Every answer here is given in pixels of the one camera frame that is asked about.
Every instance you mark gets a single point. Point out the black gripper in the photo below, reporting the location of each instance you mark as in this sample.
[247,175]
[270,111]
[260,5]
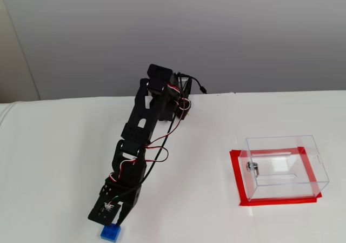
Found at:
[125,205]

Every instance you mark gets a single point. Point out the blue lego brick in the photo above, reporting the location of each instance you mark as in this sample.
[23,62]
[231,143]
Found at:
[110,233]

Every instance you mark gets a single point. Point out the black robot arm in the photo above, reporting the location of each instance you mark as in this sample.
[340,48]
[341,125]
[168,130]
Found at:
[140,113]

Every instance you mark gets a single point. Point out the transparent plastic box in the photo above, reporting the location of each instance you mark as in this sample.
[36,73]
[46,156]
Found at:
[297,183]

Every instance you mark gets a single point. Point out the silver metal lock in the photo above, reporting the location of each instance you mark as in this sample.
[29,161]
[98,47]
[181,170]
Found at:
[252,166]

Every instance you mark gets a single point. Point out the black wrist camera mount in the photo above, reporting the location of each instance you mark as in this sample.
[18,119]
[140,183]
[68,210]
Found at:
[93,214]

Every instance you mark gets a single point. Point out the red tape frame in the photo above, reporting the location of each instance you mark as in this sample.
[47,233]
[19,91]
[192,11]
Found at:
[270,202]

